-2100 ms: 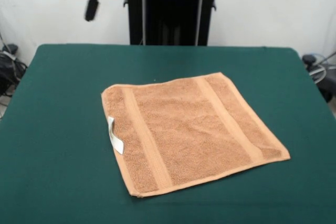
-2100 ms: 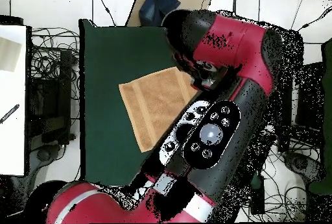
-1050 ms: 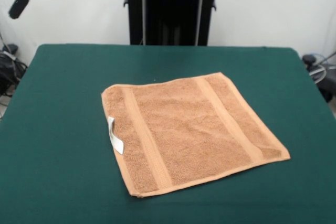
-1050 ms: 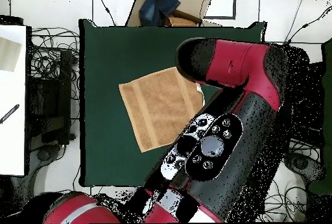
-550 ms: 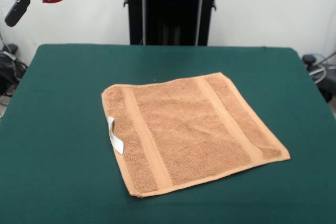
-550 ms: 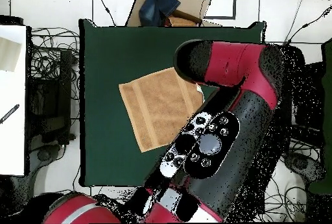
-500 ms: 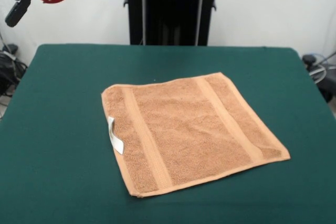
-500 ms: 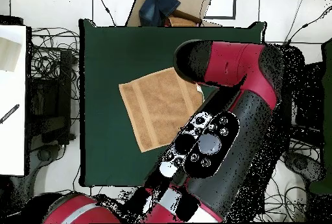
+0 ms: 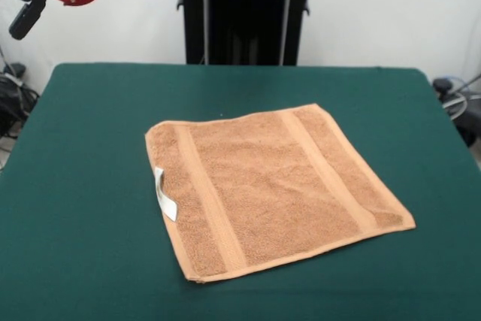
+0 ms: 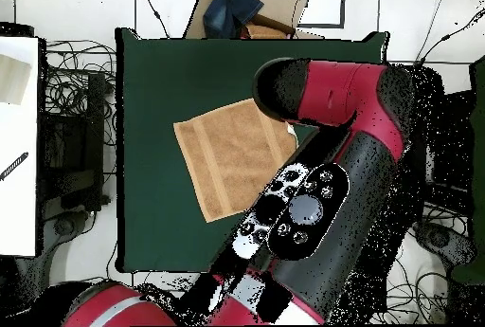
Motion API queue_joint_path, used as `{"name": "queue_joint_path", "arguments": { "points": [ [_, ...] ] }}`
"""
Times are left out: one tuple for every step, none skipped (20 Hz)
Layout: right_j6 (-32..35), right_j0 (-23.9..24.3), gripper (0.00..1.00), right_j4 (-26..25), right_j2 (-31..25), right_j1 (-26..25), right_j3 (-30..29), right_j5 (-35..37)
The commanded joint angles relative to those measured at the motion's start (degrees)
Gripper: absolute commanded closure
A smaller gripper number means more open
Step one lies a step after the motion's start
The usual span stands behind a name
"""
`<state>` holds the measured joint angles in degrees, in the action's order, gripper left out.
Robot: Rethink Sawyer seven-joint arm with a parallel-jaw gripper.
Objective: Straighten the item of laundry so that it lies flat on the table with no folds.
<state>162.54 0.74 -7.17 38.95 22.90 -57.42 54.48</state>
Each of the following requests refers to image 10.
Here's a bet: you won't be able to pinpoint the tan terry towel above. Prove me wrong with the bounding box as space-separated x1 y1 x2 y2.
172 98 300 224

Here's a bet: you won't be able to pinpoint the dark green table cloth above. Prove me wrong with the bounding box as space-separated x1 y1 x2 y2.
115 27 389 275

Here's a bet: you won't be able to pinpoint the dark brown garment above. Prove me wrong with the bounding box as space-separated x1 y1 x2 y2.
249 12 297 37

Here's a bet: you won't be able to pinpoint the blue jeans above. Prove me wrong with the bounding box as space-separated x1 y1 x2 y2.
202 0 265 40

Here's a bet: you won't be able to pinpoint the black equipment rack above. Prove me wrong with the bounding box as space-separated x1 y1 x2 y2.
39 70 109 214

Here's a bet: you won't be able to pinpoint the black striped pen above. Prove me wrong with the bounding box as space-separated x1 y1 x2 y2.
0 151 30 182

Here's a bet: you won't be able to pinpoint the white desk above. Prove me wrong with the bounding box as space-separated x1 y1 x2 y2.
0 36 41 258

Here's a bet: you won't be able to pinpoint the dark green fabric furniture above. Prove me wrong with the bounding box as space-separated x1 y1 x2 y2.
450 55 485 286

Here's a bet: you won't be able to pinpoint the beige paper sheet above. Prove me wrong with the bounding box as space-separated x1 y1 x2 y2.
0 53 33 106

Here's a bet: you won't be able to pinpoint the black metal frame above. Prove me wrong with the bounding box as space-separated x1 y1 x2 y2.
423 88 475 214

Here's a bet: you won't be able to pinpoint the black cable with adapter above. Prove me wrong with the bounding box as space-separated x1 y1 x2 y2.
412 8 485 68

